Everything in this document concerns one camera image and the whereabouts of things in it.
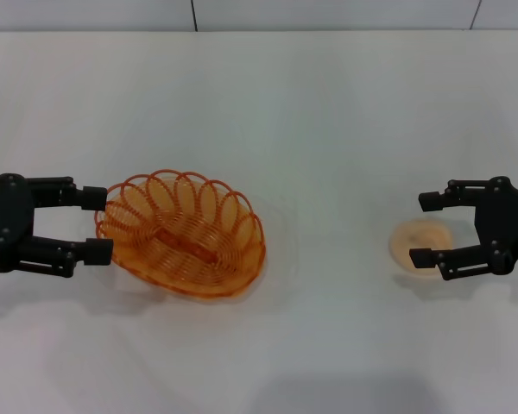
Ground pale round bread bun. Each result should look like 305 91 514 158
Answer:
388 218 455 276

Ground orange woven plastic basket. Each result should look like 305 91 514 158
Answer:
94 168 268 299

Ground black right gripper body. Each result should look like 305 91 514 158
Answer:
474 175 518 276

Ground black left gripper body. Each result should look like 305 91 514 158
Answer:
0 172 36 274

